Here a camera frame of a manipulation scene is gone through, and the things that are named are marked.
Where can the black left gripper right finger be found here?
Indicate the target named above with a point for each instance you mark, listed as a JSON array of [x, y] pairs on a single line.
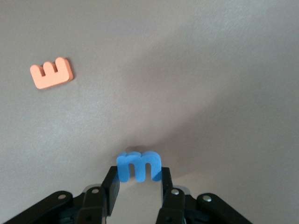
[[170, 200]]

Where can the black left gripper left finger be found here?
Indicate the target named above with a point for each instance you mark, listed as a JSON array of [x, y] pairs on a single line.
[[109, 193]]

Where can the blue foam letter M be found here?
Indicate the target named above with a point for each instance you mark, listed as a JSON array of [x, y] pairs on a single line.
[[137, 163]]

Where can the orange foam letter E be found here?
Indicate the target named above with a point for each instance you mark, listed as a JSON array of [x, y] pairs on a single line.
[[53, 80]]

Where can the brown table cover sheet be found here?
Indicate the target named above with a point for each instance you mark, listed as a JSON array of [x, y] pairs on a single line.
[[187, 70]]

